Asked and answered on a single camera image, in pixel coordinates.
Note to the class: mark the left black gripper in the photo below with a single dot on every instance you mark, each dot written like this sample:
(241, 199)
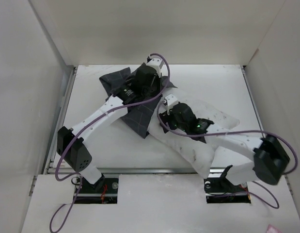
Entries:
(158, 80)

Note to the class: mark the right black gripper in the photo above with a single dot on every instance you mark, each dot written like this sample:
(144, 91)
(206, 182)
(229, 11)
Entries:
(165, 117)

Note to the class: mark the dark grey checked pillowcase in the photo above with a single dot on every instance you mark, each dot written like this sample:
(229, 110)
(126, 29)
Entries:
(138, 117)

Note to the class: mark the white pillow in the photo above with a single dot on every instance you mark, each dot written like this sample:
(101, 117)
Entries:
(198, 154)

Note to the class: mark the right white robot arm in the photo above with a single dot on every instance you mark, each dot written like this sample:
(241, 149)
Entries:
(267, 159)

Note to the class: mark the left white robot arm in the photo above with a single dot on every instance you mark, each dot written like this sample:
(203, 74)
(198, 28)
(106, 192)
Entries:
(73, 145)

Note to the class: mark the pink object at corner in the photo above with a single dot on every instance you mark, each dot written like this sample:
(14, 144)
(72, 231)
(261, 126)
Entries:
(272, 229)

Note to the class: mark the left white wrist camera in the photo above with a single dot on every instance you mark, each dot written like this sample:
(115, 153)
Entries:
(156, 64)

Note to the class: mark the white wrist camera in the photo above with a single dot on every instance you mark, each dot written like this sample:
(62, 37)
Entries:
(170, 101)
(156, 64)

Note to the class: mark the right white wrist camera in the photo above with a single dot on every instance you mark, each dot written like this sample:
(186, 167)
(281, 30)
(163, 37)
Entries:
(170, 101)

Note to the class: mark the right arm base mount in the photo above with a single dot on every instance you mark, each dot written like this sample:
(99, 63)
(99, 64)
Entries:
(222, 191)

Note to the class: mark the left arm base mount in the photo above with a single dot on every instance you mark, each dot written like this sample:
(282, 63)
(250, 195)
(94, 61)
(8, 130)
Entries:
(107, 194)

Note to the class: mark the aluminium rail at table front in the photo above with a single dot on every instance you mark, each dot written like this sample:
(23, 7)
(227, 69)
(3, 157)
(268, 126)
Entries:
(139, 170)

